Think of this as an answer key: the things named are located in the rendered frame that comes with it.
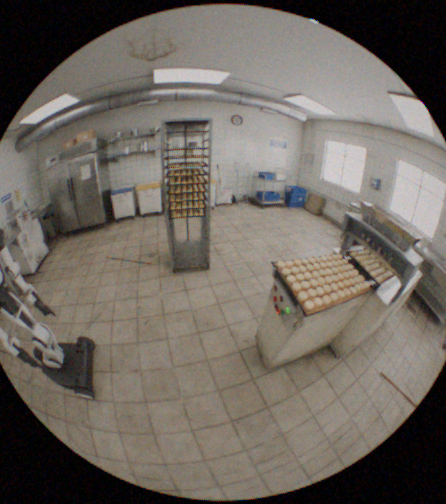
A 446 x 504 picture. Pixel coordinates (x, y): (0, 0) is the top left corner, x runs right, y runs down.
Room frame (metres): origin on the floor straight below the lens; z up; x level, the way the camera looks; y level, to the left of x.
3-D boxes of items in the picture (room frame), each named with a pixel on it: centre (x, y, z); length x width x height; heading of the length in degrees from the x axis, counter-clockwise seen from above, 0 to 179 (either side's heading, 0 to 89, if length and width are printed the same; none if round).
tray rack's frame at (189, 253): (2.00, 0.46, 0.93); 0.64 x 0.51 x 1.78; 14
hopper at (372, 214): (0.81, -1.18, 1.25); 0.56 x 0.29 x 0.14; 13
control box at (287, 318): (0.60, -0.34, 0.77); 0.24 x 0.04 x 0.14; 13
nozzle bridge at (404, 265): (0.81, -1.18, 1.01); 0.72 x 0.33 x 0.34; 13
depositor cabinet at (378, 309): (0.92, -1.65, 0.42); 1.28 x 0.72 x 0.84; 103
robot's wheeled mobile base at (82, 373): (0.07, 1.39, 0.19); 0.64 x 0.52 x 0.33; 111
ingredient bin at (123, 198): (3.57, 2.40, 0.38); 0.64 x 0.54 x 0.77; 23
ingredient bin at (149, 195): (3.80, 1.79, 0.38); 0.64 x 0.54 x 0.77; 22
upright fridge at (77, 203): (3.06, 3.38, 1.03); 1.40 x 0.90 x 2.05; 111
